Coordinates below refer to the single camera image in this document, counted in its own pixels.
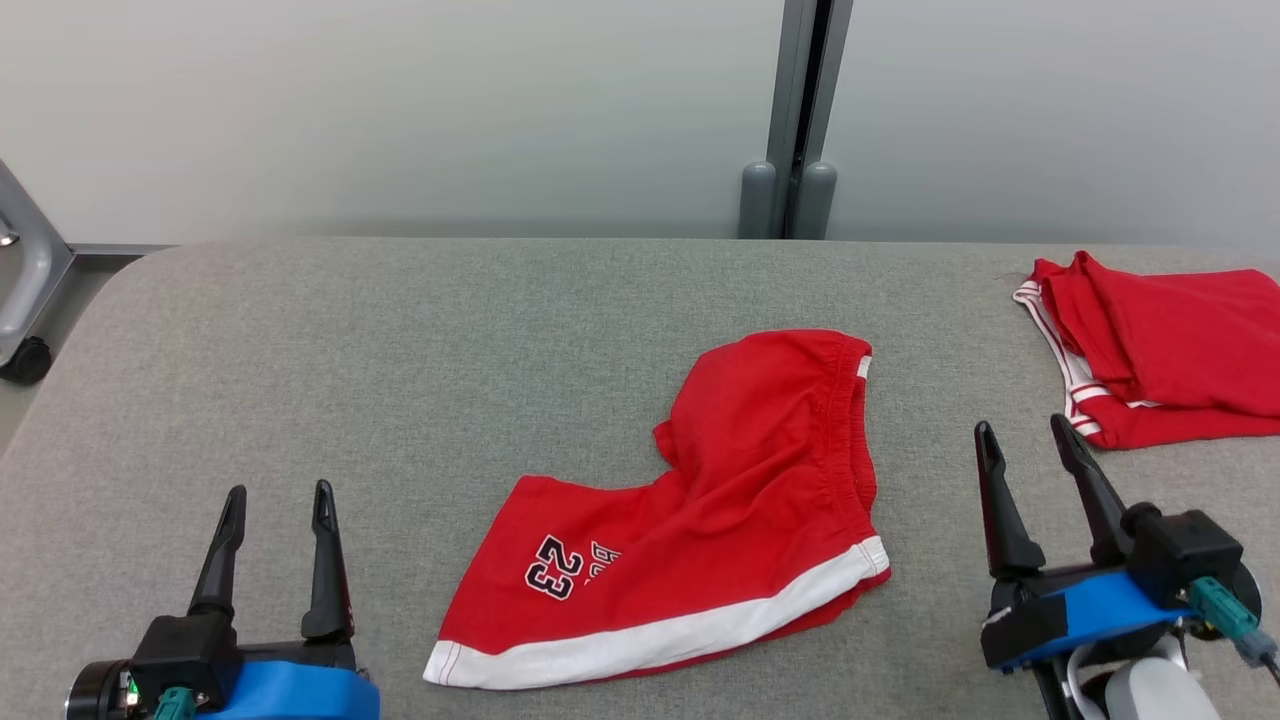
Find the black caster wheel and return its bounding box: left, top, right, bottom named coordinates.
left=0, top=337, right=53, bottom=386

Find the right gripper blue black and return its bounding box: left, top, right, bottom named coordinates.
left=974, top=413, right=1196, bottom=673

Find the red Bulls 23 jersey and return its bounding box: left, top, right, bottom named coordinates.
left=1013, top=250, right=1280, bottom=451

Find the grey cart frame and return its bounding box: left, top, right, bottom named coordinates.
left=0, top=160, right=76, bottom=366

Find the right teal cable connector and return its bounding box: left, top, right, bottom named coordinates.
left=1188, top=576, right=1280, bottom=669

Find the left black round gripper motor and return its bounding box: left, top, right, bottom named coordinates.
left=65, top=660, right=136, bottom=720

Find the red shorts white hem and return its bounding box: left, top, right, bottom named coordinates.
left=423, top=329, right=891, bottom=691

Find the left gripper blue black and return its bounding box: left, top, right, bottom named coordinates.
left=188, top=480, right=381, bottom=720

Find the grey partition post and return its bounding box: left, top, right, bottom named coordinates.
left=738, top=0, right=854, bottom=241

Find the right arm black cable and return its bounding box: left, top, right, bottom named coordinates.
left=1033, top=655, right=1081, bottom=720

